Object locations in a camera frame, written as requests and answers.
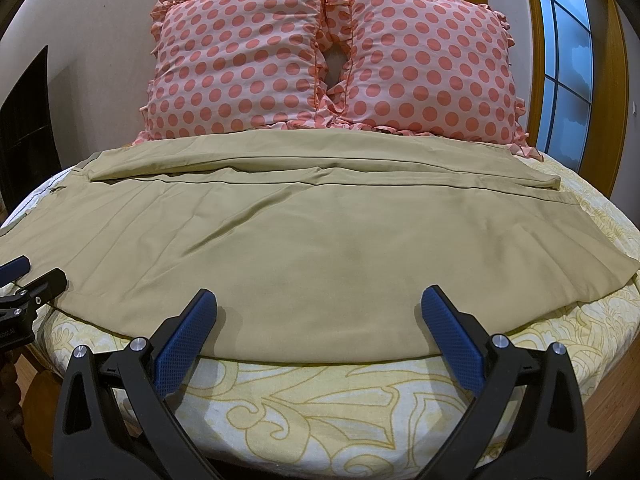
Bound khaki beige pants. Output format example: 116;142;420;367
1;129;639;364

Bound dark black cabinet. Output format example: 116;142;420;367
0;46;62;214

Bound yellow floral bed sheet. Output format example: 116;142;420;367
0;148;640;467

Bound wooden framed window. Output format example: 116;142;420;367
433;0;629;200

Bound left pink polka-dot pillow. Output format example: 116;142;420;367
137;0;332;142

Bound pink polka-dot pillow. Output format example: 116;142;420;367
137;0;332;142
326;0;541;159

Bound right pink polka-dot pillow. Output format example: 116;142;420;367
326;0;541;159

